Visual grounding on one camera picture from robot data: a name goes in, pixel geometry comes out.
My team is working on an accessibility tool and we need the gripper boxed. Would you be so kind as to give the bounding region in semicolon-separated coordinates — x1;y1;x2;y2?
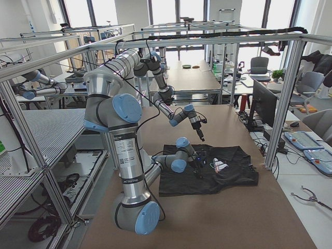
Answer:
191;116;207;142
193;151;208;178

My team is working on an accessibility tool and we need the black t-shirt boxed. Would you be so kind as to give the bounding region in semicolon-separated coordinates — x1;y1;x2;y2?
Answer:
159;144;259;197

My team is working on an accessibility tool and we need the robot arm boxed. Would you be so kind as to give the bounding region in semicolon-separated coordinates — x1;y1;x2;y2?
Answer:
84;49;206;235
133;51;207;142

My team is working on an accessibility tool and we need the black Huawei monitor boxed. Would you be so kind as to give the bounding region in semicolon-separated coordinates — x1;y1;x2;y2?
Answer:
246;80;278;132

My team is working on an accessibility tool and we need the blue teach pendant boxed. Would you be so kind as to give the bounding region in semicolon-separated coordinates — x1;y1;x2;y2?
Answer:
303;149;331;176
284;131;324;150

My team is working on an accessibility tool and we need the metal reacher grabber tool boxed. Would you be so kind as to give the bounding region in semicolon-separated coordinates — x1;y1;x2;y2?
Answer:
290;186;331;211

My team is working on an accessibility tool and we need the grey office chair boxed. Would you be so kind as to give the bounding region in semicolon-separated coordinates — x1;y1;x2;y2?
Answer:
302;109;332;146

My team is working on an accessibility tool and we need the striped aluminium workbench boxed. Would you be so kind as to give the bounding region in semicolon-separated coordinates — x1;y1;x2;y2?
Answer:
0;108;90;182

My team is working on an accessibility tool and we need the aluminium frame post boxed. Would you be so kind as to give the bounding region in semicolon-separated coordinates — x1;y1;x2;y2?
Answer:
265;40;306;170

